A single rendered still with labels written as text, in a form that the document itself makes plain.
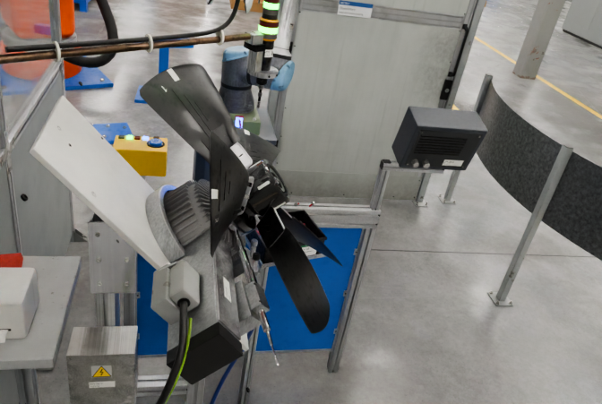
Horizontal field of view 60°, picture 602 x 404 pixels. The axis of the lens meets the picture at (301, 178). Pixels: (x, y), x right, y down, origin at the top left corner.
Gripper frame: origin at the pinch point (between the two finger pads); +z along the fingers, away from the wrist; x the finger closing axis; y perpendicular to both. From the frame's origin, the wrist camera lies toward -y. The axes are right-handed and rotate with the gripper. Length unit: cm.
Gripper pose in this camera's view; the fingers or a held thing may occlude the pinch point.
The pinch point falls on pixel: (227, 3)
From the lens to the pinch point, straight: 133.8
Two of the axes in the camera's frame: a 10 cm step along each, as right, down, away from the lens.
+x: -9.7, -1.8, -1.3
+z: -1.0, 8.7, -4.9
